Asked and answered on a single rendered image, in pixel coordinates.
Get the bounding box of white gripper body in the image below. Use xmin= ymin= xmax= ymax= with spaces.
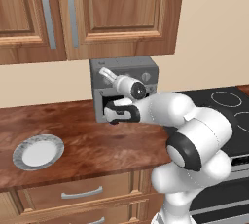
xmin=98 ymin=66 xmax=118 ymax=83

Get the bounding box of silver drawer handle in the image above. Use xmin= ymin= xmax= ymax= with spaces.
xmin=60 ymin=185 xmax=104 ymax=201
xmin=87 ymin=216 xmax=107 ymax=224

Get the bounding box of grey rimmed white plate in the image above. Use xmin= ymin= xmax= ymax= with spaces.
xmin=12 ymin=133 xmax=65 ymax=171

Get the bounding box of silver cupboard door handle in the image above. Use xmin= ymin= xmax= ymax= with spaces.
xmin=65 ymin=0 xmax=80 ymax=49
xmin=39 ymin=0 xmax=58 ymax=50

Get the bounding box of grey toaster oven knob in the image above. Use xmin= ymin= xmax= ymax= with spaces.
xmin=141 ymin=72 xmax=152 ymax=83

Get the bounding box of black hob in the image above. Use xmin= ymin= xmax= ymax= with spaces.
xmin=173 ymin=86 xmax=249 ymax=158

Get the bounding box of black and silver oven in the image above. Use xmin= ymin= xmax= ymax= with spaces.
xmin=187 ymin=155 xmax=249 ymax=224

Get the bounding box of wide wooden cupboard door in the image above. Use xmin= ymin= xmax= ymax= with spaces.
xmin=54 ymin=0 xmax=187 ymax=61

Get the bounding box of grey toaster oven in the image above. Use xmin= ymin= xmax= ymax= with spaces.
xmin=89 ymin=56 xmax=160 ymax=126

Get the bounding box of narrow wooden cupboard door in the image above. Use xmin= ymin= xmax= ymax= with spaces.
xmin=0 ymin=0 xmax=68 ymax=66

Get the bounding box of wooden drawer front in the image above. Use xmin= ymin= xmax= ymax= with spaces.
xmin=18 ymin=201 xmax=134 ymax=224
xmin=15 ymin=170 xmax=134 ymax=213

